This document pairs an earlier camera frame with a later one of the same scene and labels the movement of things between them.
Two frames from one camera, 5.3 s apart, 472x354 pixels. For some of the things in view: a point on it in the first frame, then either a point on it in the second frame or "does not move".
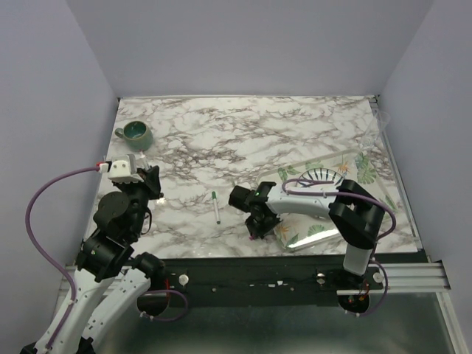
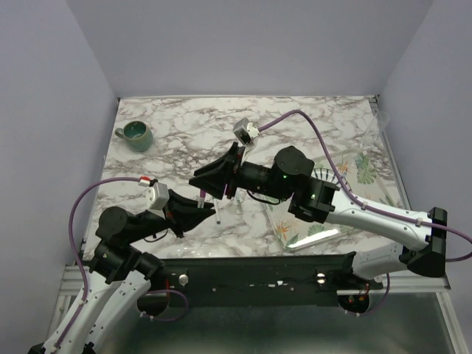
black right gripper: (257, 231) to (214, 176)
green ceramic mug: (137, 135) does not move
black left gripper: (151, 176) to (184, 212)
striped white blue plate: (321, 174) does not move
